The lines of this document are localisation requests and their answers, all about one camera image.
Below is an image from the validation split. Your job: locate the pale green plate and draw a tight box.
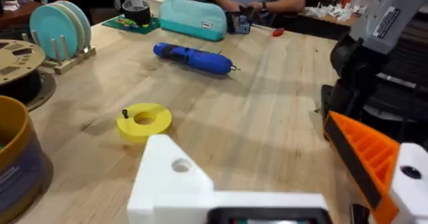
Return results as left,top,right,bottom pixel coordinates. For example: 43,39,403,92
49,2,86,53

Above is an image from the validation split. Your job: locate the teal zip bag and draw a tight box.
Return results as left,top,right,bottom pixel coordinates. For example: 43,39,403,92
158,0,229,42

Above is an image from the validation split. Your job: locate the green board with blocks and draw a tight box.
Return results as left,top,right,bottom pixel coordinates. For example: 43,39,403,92
101,14,162,35

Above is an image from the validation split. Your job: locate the blue black device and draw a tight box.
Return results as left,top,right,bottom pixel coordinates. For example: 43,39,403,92
225,5,255,35

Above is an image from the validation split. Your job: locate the light blue plate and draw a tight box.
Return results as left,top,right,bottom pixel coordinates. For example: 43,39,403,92
56,0,92,49

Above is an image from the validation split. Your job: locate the yellow disc with hole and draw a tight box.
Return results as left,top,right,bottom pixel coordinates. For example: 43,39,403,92
116,102,173,144

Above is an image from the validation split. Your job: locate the blue electric screwdriver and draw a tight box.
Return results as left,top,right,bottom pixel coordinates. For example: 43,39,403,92
152,42,241,76

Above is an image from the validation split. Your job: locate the black tape roll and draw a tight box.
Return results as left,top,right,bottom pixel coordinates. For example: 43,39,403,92
121,0,152,26

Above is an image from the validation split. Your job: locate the wooden peg plate rack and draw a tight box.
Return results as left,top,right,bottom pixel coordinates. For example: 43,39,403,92
21,32,97,76

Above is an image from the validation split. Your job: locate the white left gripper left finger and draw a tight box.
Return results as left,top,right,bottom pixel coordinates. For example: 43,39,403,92
126,133,215,224

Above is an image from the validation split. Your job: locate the teal plate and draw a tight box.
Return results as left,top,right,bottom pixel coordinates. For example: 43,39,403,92
29,3,79,61

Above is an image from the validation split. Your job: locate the white orange left gripper right finger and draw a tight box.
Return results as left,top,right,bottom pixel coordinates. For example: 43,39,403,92
322,110,428,224

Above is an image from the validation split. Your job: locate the white box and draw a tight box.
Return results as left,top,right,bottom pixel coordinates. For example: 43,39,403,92
138,0,172,17

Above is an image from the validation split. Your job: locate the brown tub with toys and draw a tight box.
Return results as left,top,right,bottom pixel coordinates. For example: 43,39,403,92
0,95,46,224

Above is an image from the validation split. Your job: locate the tan filament spool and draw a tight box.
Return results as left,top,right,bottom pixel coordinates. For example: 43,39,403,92
0,39,57,113

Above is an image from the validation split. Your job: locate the white paper heap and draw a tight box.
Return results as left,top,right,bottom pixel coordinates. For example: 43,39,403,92
303,2,367,22

